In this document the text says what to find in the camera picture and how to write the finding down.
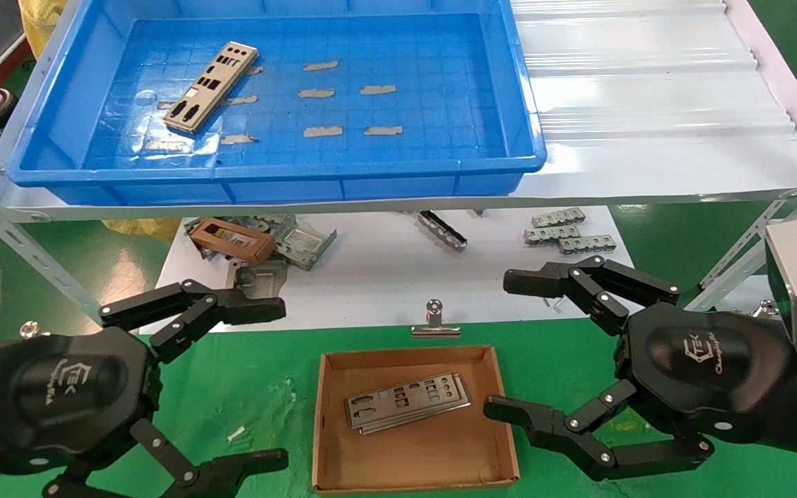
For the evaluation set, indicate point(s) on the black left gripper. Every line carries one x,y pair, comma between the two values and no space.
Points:
59,394

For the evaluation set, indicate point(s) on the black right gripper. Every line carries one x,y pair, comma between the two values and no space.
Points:
703,373

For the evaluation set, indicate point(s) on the brown cardboard box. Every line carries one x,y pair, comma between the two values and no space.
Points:
405,463

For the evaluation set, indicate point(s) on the blue plastic tray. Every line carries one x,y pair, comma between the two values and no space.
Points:
440,69

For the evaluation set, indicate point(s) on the small silver screw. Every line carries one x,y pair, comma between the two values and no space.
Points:
556,302

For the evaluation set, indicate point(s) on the white paper scrap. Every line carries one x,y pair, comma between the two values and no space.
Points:
236,434

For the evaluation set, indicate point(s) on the green table cloth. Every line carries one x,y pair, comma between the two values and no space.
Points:
267,387

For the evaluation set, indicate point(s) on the small grey slotted plate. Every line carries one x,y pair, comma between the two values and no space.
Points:
557,217
551,234
587,243

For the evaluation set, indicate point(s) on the black metal strip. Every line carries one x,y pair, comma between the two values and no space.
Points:
442,228

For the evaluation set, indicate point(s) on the white flat board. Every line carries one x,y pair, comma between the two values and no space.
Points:
385,277

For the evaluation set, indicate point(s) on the white corrugated shelf board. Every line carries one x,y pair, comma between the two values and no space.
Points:
647,104

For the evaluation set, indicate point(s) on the grey metal bracket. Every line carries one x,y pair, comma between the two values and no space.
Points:
308,252
267,273

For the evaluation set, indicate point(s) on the brown rectangular frame part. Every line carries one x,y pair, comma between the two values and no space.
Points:
260,247

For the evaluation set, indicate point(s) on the white perforated rack frame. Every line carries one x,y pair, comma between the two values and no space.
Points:
25,249

